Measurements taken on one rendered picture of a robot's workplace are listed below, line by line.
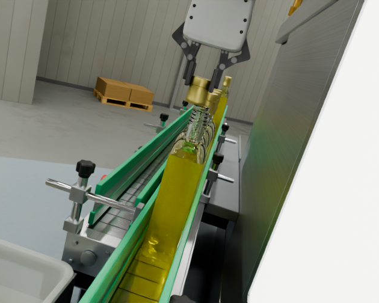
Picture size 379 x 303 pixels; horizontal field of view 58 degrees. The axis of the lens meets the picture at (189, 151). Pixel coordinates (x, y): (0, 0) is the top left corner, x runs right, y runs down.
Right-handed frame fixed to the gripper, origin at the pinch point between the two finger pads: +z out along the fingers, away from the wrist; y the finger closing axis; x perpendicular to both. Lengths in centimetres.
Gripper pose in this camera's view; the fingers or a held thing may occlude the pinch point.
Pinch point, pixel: (202, 77)
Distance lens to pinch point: 59.2
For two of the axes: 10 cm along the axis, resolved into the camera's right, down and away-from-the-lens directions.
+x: -1.4, 2.4, -9.6
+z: -2.7, 9.2, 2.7
